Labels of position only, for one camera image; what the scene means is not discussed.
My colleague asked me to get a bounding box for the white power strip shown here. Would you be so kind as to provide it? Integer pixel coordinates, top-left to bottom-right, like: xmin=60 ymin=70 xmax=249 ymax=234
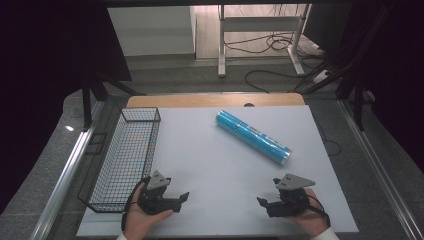
xmin=312 ymin=69 xmax=332 ymax=84

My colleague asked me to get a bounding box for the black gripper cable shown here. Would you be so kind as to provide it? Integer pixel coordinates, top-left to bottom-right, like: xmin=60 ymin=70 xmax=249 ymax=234
xmin=305 ymin=194 xmax=332 ymax=228
xmin=120 ymin=175 xmax=152 ymax=232

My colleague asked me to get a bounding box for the person's right hand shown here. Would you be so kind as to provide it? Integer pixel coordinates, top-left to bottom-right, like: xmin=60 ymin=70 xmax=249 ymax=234
xmin=285 ymin=188 xmax=330 ymax=238

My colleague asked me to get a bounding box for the aluminium rail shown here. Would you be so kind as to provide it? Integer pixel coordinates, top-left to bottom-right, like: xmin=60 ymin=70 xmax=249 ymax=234
xmin=29 ymin=99 xmax=107 ymax=240
xmin=337 ymin=99 xmax=424 ymax=240

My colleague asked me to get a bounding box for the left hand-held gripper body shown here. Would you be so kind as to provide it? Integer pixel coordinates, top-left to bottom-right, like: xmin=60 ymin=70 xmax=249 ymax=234
xmin=137 ymin=169 xmax=173 ymax=216

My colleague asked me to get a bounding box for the white table mat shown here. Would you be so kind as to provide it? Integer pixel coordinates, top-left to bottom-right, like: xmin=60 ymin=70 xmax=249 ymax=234
xmin=76 ymin=105 xmax=360 ymax=238

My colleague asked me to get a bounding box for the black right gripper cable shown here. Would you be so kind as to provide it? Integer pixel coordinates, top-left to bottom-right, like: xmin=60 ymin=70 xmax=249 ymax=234
xmin=305 ymin=194 xmax=332 ymax=228

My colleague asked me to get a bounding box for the black wire basket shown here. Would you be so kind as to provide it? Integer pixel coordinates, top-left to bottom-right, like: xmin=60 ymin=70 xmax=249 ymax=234
xmin=77 ymin=106 xmax=162 ymax=214

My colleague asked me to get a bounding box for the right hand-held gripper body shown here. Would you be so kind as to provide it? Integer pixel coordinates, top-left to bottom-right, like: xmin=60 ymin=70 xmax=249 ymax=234
xmin=268 ymin=173 xmax=316 ymax=219

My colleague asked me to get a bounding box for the blue plastic-wrapped roll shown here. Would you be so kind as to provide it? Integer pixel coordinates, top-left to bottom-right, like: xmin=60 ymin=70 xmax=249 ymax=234
xmin=215 ymin=109 xmax=293 ymax=166

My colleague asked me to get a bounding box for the person's left hand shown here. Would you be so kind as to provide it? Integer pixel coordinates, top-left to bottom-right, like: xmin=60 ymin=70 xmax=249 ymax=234
xmin=123 ymin=181 xmax=175 ymax=240

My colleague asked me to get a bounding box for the thin black cable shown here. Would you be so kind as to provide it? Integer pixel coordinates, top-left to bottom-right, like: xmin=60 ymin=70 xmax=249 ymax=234
xmin=314 ymin=118 xmax=342 ymax=157

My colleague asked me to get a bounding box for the white cabinet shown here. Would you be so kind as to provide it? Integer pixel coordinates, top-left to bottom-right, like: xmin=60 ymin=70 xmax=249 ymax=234
xmin=106 ymin=6 xmax=198 ymax=58

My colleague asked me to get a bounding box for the white metal desk frame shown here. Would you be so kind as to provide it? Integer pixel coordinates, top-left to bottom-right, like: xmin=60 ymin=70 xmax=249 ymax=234
xmin=217 ymin=3 xmax=313 ymax=79

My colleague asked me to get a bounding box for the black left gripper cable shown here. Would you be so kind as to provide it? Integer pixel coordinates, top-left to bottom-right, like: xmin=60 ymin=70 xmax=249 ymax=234
xmin=120 ymin=175 xmax=152 ymax=232

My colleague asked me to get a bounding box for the tangle of black floor cables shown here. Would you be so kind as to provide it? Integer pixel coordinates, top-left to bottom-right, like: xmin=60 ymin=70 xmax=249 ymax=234
xmin=223 ymin=31 xmax=325 ymax=58

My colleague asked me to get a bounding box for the black metal stand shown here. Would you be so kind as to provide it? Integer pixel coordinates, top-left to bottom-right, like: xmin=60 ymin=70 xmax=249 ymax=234
xmin=293 ymin=4 xmax=394 ymax=132
xmin=81 ymin=66 xmax=146 ymax=132

